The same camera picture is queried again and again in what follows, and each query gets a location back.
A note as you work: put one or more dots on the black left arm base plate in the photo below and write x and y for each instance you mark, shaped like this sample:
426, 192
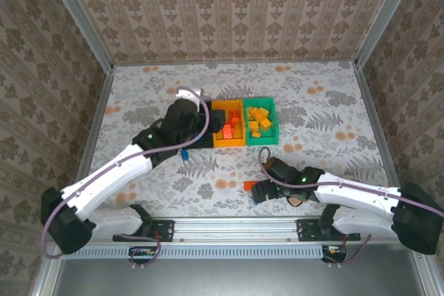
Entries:
164, 231

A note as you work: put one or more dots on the floral patterned table cover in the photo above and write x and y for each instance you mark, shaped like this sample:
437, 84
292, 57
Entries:
156, 84

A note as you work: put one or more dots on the black plastic bin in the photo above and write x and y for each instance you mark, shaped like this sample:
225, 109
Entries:
207, 144

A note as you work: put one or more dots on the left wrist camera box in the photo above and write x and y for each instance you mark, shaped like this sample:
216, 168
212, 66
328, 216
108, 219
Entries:
187, 94

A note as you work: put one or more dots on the yellow lego brick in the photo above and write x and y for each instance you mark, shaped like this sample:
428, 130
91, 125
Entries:
253, 114
263, 112
266, 123
256, 133
252, 125

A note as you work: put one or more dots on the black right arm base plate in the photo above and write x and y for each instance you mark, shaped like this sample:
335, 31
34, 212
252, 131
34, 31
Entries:
307, 230

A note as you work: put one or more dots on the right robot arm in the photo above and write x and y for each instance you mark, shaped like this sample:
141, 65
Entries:
357, 196

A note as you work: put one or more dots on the green plastic bin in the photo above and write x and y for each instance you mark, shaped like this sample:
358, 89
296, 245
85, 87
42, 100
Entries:
262, 141

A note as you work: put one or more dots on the short aluminium frame post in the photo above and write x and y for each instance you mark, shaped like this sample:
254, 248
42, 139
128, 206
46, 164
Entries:
45, 275
426, 271

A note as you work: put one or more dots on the aluminium frame side rail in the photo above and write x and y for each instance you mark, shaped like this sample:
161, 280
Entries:
100, 102
369, 102

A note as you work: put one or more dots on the grey metal sheet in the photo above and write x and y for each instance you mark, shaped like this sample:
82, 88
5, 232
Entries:
243, 278

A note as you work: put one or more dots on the orange plastic bin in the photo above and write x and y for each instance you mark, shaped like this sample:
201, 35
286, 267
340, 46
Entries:
230, 143

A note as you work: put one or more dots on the wide aluminium mounting rail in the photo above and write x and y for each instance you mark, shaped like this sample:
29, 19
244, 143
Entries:
236, 230

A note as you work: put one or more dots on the thin aluminium wall rail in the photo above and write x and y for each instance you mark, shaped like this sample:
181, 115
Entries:
236, 63

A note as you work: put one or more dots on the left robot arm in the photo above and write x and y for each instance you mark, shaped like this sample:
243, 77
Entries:
107, 178

